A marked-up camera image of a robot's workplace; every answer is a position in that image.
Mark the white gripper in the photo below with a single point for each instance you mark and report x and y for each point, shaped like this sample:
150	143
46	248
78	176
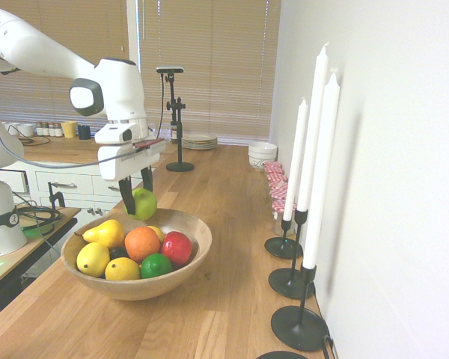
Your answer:
129	162

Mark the green apple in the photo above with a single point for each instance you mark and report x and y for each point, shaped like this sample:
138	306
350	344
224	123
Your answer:
146	206

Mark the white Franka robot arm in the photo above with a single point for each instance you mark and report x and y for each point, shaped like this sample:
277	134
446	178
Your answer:
33	48

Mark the red apple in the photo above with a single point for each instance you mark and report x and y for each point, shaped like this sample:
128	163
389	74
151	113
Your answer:
176	247

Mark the small yellow fruit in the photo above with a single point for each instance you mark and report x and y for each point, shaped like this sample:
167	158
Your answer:
158	232

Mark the yellow pear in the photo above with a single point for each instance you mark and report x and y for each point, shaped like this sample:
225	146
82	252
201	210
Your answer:
104	232

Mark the orange fruit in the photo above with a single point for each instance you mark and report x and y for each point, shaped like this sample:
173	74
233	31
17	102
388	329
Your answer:
142	244

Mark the white drawer cabinet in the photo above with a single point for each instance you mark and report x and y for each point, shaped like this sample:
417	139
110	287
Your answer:
78	183

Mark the clear drinking glass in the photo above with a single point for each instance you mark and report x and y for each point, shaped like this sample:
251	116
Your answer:
165	132

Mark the stack of white plates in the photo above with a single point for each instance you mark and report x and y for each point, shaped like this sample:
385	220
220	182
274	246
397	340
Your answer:
199	143

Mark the black cup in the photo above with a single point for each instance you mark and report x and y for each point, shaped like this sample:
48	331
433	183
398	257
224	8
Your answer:
84	132

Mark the green lime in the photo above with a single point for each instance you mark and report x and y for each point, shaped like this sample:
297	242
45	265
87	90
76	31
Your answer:
156	265

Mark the yellow lemon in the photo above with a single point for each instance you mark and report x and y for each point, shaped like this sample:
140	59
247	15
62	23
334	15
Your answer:
122	270
93	260

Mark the black table clamp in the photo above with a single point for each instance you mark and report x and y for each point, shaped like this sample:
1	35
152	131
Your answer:
54	196

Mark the yellow cup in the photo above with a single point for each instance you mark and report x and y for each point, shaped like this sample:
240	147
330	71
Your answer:
69	129

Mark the spice jar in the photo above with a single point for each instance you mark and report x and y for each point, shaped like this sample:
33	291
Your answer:
45	129
39	129
52	129
58	130

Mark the wooden fruit bowl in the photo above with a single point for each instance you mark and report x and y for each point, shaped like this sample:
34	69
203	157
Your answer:
142	288

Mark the wooden robot mounting table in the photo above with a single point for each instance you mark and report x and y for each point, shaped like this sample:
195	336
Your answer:
33	247

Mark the white ceramic bowl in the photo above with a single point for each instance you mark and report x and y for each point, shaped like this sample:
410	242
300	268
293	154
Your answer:
260	164

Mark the white cup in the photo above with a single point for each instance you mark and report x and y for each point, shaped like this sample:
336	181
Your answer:
25	129
10	128

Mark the stack of white bowls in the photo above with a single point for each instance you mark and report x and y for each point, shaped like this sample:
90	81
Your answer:
262	149

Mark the jar with red checkered lid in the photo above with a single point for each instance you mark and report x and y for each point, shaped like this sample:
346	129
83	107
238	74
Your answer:
277	186
273	165
280	194
275	175
280	213

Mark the wide brown window blind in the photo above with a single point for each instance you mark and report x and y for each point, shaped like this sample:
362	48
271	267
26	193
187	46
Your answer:
217	56

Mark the short black candle holder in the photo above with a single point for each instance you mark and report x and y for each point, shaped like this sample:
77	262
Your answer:
282	247

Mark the short white candle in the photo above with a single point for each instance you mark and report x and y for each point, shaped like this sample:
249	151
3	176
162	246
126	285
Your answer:
295	161

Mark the tall black candle holder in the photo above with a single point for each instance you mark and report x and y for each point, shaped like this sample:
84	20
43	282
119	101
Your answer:
299	331
288	284

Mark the narrow brown window blind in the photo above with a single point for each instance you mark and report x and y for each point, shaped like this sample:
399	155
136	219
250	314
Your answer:
60	22

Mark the medium white candle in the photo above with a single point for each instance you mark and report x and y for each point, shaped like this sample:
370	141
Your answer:
322	179

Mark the tallest white candle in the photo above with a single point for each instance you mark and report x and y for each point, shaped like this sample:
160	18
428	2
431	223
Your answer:
314	131

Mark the black round holder base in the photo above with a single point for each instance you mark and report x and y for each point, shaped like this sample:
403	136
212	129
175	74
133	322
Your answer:
282	355

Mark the black camera stand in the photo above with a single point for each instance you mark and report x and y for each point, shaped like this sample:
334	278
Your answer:
179	164

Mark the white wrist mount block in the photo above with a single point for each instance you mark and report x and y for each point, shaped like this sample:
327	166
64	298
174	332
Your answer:
114	135

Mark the black exterior camera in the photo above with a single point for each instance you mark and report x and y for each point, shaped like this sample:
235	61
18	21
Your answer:
170	70

